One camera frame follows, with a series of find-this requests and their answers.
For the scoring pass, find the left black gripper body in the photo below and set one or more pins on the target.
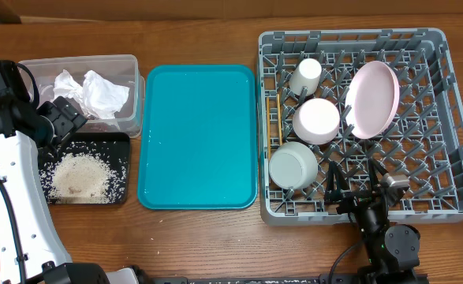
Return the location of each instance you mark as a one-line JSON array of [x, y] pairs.
[[65, 120]]

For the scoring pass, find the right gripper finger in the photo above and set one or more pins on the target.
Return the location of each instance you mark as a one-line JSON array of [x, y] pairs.
[[336, 183], [374, 168]]

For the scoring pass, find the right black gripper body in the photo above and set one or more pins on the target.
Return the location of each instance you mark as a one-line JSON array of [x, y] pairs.
[[354, 200]]

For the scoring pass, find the red snack wrapper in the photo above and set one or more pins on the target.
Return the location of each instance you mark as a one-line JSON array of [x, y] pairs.
[[95, 125]]

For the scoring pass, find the white napkin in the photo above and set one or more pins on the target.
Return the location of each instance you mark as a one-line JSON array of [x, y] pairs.
[[97, 96]]

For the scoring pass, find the white bowl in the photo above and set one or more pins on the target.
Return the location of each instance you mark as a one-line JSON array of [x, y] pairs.
[[293, 166]]

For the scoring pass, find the white rice pile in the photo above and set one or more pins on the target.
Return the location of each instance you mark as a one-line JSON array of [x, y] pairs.
[[81, 177]]

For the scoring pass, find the pink small bowl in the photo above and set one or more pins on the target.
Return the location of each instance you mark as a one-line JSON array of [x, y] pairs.
[[316, 121]]

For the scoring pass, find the pink plate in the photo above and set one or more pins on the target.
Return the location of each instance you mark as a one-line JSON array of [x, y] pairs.
[[373, 96]]

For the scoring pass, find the wooden chopstick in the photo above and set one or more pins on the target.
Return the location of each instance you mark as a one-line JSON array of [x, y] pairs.
[[279, 115], [268, 126]]

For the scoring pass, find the cream cup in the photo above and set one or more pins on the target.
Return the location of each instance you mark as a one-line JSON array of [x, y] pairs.
[[306, 75]]

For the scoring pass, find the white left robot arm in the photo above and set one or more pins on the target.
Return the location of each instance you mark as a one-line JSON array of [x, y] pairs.
[[30, 248]]

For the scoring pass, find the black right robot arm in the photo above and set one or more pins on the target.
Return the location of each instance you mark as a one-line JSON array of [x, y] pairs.
[[392, 249]]

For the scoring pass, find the black plastic tray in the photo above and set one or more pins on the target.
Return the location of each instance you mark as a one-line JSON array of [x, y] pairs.
[[120, 150]]

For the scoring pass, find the grey dish rack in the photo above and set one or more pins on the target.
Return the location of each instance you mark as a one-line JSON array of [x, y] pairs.
[[424, 140]]

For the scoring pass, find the clear plastic bin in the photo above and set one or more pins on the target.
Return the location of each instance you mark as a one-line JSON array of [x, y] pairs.
[[120, 69]]

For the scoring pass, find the cardboard backdrop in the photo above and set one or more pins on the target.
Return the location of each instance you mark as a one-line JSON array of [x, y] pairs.
[[16, 11]]

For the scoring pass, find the teal serving tray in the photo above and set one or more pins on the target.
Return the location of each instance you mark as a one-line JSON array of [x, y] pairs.
[[199, 144]]

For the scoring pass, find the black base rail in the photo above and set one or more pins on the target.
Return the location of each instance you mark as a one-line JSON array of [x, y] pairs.
[[321, 279]]

